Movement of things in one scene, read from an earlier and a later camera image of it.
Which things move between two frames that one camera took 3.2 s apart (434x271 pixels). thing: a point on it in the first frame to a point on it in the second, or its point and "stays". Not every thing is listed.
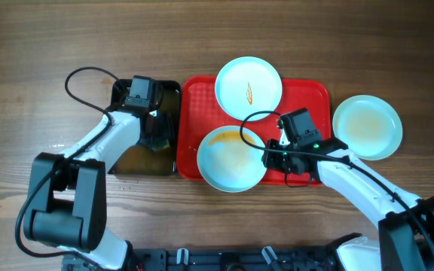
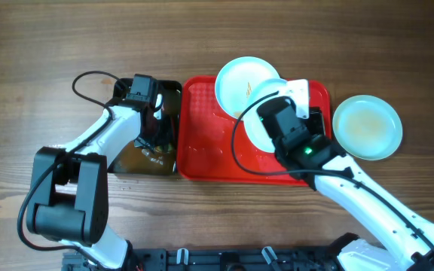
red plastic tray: [200, 111] stays
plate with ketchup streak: [247, 85] stays
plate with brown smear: [228, 164] to [258, 94]
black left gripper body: [160, 129] stays
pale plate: [369, 125] stays
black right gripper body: [285, 162] to [315, 122]
